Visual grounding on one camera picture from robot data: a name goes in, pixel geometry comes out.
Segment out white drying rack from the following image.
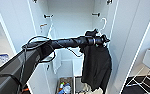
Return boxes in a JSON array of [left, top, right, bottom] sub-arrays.
[[125, 66, 150, 93]]

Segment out small colourful toy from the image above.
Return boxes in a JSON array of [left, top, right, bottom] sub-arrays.
[[58, 82, 65, 91]]

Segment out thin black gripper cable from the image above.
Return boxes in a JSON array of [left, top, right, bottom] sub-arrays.
[[66, 46, 84, 58]]

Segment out orange folding stand frame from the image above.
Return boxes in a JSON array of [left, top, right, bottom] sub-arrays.
[[22, 86, 29, 93]]

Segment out white wardrobe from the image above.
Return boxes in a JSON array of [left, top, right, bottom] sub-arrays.
[[27, 0, 119, 94]]

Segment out black garment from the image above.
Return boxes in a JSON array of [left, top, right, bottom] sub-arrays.
[[80, 44, 113, 93]]

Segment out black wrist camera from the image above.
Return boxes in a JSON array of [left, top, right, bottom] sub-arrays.
[[84, 29, 99, 37]]

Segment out blue and white wall sign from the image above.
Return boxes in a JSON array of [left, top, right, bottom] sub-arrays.
[[0, 53, 10, 64]]

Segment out white inner wardrobe shelf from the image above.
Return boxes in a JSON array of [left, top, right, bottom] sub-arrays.
[[72, 58, 85, 78]]

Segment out white clothes hanger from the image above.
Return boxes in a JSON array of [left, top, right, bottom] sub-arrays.
[[48, 18, 55, 34], [96, 17, 109, 36]]

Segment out black rail bracket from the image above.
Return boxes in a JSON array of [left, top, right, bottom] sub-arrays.
[[91, 12, 101, 18], [43, 13, 54, 19]]

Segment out white hanging garment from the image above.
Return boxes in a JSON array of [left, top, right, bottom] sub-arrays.
[[46, 28, 64, 75]]

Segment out woven storage basket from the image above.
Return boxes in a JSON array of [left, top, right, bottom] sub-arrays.
[[57, 77, 75, 94]]

